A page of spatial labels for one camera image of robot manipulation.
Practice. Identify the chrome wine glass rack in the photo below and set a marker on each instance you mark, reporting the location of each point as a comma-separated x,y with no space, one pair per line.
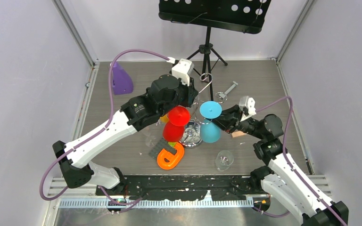
191,137

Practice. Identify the blue plastic wine glass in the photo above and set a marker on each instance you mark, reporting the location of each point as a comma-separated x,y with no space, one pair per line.
209,132

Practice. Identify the lime green building brick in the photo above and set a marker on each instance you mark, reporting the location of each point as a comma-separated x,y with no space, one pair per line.
172,144

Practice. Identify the yellow plastic wine glass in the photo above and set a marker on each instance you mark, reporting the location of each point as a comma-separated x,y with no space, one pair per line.
164,119

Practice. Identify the clear wine glass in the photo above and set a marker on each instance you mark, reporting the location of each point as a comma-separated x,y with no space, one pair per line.
224,160
150,137

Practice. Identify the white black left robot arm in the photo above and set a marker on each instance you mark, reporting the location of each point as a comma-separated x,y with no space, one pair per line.
164,94

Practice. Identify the pink eraser block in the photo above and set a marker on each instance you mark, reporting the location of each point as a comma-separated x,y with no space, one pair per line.
237,134

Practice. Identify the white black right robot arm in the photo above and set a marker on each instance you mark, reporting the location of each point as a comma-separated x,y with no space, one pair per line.
281,177

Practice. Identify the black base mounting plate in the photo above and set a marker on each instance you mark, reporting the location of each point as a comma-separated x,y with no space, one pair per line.
192,187

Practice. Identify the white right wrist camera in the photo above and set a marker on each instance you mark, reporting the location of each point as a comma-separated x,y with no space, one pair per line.
247,106

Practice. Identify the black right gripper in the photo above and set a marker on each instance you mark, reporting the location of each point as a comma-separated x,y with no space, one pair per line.
229,119

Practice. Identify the black music stand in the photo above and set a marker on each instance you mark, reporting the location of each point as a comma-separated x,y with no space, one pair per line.
245,16

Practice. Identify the red plastic wine glass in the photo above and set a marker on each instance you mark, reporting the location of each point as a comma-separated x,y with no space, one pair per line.
174,128

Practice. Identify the grey studded building plate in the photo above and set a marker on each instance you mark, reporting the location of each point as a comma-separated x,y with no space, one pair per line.
157,148

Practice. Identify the purple plastic stand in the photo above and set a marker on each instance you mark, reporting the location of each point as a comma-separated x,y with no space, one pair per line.
121,82

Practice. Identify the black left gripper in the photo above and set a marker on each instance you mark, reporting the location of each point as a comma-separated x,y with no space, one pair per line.
191,92

